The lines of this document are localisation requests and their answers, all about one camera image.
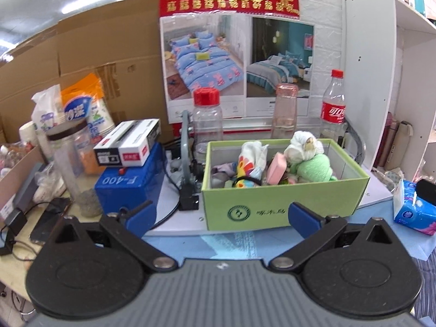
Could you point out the clear plastic bag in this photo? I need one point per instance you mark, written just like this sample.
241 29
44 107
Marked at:
388 179

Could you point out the white shelf unit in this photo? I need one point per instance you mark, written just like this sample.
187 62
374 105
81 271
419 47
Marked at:
371 58

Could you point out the white base board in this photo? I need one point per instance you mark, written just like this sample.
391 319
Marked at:
170 211

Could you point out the grey cloth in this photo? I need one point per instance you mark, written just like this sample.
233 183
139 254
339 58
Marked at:
221 173

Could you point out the dark red thermos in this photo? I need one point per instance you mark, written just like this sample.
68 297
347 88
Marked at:
386 136

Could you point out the white paper cup pack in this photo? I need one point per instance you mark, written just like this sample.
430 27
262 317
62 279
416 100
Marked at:
44 109

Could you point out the black power plug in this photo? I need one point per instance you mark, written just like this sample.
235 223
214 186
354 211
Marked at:
189 201

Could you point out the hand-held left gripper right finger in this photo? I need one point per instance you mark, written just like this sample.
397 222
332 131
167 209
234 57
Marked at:
303 218

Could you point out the dark striped cloth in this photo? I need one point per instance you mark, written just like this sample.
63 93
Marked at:
427 286

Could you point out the blue tissue pack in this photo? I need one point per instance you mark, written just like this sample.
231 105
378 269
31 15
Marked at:
412 214

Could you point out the black and white box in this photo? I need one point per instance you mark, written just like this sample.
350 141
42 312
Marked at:
129 133

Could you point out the white paper cup stack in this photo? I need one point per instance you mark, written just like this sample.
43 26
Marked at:
27 133

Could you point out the green cardboard box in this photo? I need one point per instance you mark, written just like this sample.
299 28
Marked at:
272 207

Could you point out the dark rounded object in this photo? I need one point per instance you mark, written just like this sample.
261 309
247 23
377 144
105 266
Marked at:
427 192

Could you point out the clear jar with black lid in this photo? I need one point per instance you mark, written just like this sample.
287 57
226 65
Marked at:
73 163

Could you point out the black smartphone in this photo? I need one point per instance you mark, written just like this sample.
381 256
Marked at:
47 224

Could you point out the open cardboard box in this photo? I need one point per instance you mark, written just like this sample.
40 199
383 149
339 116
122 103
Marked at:
17 180

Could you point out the white sock bundle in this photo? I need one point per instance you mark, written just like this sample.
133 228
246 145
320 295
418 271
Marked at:
299 150

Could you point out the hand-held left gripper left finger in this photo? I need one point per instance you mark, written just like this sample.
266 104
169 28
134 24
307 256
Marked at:
136 219

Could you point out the black charger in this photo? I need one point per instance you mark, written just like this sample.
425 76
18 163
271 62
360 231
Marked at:
15 219

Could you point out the blue machine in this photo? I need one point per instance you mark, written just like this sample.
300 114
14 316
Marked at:
126 184

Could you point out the white floral patterned cloth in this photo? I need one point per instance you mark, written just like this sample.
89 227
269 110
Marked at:
250 167

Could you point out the blue table mat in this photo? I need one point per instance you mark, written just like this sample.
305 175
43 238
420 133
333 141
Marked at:
238 245

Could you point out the clear jar with red cap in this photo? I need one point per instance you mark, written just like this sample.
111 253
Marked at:
206 97

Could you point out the red label cola bottle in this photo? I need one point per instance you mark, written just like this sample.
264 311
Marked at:
333 112

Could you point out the green towel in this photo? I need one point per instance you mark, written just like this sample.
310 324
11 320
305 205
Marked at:
316 168

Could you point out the pink sponge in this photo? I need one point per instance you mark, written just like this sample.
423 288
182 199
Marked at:
276 170

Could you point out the bedding picture wall poster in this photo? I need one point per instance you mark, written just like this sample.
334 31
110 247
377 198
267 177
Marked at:
204 58

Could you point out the pink glass bottle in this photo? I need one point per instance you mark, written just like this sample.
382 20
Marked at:
285 109

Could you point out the orange top paper cup pack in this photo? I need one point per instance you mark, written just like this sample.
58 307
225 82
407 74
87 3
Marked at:
81 105

